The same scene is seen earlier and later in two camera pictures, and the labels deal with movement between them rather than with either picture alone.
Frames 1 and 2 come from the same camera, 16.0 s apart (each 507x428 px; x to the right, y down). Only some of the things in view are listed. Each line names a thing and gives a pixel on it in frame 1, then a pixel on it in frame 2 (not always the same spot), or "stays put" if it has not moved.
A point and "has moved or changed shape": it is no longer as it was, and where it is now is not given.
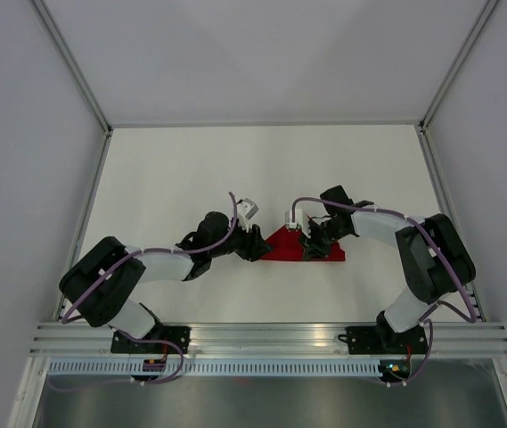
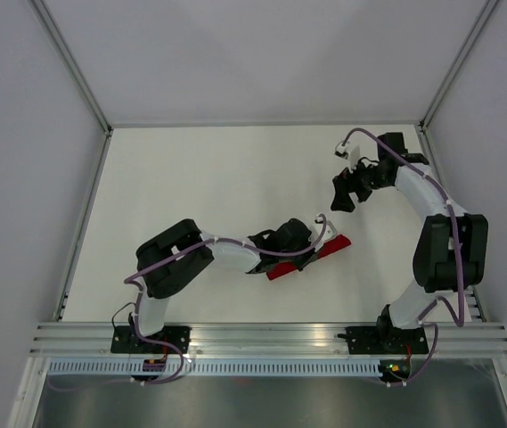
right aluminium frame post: [480, 21] stays put
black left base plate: [179, 335] stays put
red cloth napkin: [285, 246] has moved or changed shape
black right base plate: [382, 340] stays put
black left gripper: [255, 246] -> [308, 257]
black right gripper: [312, 249] -> [343, 182]
